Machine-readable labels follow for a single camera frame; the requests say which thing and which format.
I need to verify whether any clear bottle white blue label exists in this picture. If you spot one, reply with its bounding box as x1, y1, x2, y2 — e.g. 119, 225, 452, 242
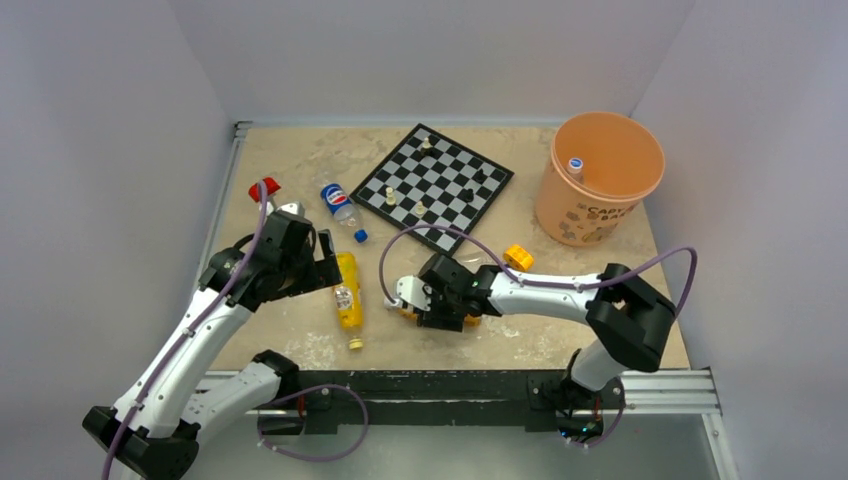
566, 157, 585, 185

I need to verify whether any orange drink bottle blue label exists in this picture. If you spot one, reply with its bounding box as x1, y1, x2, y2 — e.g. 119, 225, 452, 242
383, 299, 481, 328

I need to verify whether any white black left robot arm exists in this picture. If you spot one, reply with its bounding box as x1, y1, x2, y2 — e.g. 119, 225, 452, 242
82, 210, 342, 479

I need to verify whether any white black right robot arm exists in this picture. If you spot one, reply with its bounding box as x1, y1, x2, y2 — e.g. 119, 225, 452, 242
394, 254, 678, 407

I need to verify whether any orange plastic bin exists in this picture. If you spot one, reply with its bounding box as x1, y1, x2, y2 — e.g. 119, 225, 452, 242
534, 112, 666, 247

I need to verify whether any yellow juice bottle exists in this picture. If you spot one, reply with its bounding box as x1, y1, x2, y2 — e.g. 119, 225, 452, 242
332, 252, 364, 351

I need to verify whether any clear empty plastic bottle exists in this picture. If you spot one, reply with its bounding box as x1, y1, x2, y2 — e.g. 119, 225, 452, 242
455, 249, 496, 270

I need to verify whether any yellow toy block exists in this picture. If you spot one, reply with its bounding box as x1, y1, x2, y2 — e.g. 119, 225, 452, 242
502, 244, 535, 272

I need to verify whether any blue pepsi bottle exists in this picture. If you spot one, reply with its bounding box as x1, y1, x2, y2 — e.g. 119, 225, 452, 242
320, 182, 368, 243

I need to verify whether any red toy block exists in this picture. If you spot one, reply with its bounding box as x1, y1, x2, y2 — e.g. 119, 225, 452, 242
248, 177, 280, 203

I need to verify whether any black chess piece middle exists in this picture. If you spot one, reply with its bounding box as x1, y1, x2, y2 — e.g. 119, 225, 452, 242
458, 188, 475, 203

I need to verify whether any black white chessboard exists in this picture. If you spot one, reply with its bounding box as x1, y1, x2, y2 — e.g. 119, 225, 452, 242
350, 124, 514, 235

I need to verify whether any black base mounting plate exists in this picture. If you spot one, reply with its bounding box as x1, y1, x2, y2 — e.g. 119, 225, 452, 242
267, 370, 625, 437

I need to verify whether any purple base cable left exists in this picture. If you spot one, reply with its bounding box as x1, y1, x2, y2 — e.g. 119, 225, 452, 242
256, 384, 370, 464

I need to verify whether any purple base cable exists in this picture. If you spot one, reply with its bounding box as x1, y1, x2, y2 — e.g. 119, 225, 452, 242
563, 394, 627, 450
256, 384, 370, 464

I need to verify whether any aluminium table frame rail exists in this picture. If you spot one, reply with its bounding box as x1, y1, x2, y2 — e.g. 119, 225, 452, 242
198, 121, 254, 274

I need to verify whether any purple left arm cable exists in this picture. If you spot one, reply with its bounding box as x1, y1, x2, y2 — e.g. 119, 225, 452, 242
100, 180, 270, 480

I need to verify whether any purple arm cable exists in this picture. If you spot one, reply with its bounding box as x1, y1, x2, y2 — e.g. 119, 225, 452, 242
378, 223, 699, 323
100, 180, 270, 480

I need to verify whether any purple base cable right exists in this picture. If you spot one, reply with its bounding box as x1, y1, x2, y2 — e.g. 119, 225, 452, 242
563, 394, 627, 450

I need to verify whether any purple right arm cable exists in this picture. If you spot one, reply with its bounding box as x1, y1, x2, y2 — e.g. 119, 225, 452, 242
378, 223, 699, 323

